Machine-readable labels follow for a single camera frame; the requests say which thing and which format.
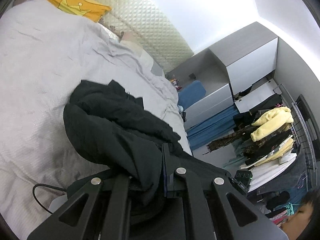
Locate row of hanging clothes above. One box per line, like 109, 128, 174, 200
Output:
220, 94, 303, 188

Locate grey wardrobe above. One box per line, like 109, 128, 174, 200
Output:
165, 21, 279, 130

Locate yellow fleece garment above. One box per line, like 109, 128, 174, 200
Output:
251, 107, 294, 142

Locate beige and grey pillow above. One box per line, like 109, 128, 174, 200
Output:
119, 31, 165, 77

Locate grey duvet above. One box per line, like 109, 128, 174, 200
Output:
0, 0, 187, 135

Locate brown patterned garment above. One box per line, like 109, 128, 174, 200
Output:
203, 127, 253, 155

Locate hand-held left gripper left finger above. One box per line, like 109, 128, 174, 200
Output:
27, 174, 132, 240

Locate black metal clothes rack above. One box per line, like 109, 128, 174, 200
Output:
272, 84, 320, 179

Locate black puffer jacket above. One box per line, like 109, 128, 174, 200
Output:
63, 79, 232, 227

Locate black cable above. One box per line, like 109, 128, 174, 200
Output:
32, 184, 68, 215

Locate blue curtain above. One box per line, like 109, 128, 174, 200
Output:
186, 105, 241, 152

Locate person's head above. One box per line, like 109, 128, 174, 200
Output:
281, 189, 320, 240

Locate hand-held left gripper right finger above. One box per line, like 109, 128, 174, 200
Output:
162, 144, 288, 240

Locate bed with white textured sheet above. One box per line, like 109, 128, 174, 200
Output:
0, 75, 193, 240

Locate white round device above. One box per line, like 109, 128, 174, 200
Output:
49, 195, 68, 213

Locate yellow pillow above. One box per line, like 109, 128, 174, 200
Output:
44, 0, 112, 23

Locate cream quilted headboard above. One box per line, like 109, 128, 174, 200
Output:
64, 0, 195, 72

